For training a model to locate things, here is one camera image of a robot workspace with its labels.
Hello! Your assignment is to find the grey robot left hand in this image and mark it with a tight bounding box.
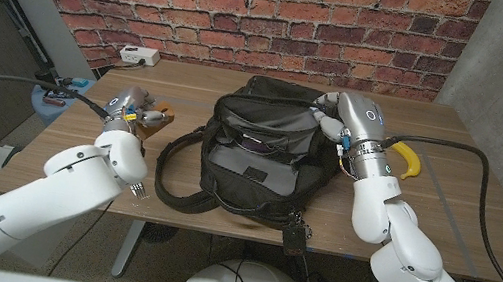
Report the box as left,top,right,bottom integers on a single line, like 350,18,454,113
100,81,175,143

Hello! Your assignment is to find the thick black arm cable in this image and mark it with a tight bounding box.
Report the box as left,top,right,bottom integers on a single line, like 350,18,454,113
0,73,115,121
358,129,503,282

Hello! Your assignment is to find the black power strip cord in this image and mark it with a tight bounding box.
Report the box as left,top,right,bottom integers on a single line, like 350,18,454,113
99,52,148,79

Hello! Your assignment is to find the black round floor object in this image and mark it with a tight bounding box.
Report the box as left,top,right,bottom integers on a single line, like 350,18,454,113
141,221,180,248

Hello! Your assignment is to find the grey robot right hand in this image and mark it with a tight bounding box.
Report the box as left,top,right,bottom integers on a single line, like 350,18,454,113
306,86,394,156

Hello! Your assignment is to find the yellow banana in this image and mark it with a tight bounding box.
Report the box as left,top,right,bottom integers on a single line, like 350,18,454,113
385,139,426,184

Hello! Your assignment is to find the black luggage tag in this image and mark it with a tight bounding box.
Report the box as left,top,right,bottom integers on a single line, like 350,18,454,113
277,210,317,261

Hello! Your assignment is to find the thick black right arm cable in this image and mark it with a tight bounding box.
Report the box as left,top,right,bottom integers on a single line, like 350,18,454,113
358,129,503,282

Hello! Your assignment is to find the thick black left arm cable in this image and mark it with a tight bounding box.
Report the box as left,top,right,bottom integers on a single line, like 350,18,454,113
0,73,115,121

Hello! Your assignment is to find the blue round stool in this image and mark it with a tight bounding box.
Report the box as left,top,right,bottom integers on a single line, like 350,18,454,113
26,70,95,132

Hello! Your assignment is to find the black cup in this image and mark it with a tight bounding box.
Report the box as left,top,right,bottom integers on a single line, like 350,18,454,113
34,68,60,86

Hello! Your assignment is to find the flat black device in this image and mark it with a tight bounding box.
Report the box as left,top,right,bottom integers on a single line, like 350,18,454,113
44,86,79,103

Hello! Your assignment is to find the white power strip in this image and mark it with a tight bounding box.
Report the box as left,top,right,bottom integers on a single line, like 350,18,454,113
117,42,163,69

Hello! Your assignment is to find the orange toy brick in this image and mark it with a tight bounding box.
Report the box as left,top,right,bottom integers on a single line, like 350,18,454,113
132,96,178,145

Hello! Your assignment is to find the black backpack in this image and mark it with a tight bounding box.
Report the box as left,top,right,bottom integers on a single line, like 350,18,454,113
147,61,367,241

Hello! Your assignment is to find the small red device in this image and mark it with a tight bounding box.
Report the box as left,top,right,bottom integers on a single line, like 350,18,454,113
41,96,68,109

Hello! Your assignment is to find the red brick printed backdrop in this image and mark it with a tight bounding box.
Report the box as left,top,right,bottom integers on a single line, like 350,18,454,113
0,0,492,130

